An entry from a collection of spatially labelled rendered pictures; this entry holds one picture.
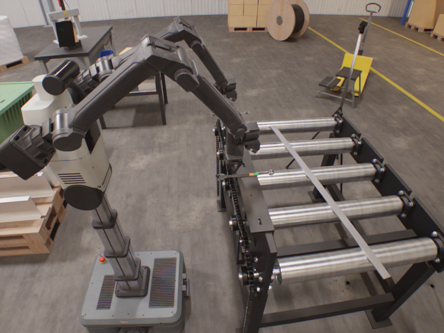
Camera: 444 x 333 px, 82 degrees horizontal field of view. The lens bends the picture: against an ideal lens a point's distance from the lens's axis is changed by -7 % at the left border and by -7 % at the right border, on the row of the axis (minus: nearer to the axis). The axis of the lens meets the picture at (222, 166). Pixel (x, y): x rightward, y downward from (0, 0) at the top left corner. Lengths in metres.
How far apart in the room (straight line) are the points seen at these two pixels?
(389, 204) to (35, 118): 1.67
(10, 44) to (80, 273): 6.10
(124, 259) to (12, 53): 6.64
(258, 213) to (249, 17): 7.91
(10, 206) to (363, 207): 2.53
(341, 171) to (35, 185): 2.45
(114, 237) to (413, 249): 1.46
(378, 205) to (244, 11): 7.59
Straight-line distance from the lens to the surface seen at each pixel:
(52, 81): 1.00
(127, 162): 3.33
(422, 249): 1.58
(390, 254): 1.48
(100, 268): 2.15
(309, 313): 1.83
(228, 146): 1.09
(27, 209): 2.65
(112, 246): 1.59
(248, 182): 1.20
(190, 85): 0.72
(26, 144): 0.93
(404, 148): 4.13
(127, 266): 1.72
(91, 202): 1.26
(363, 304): 1.97
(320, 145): 1.99
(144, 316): 1.90
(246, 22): 8.74
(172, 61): 0.68
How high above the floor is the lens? 1.98
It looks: 40 degrees down
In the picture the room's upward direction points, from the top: straight up
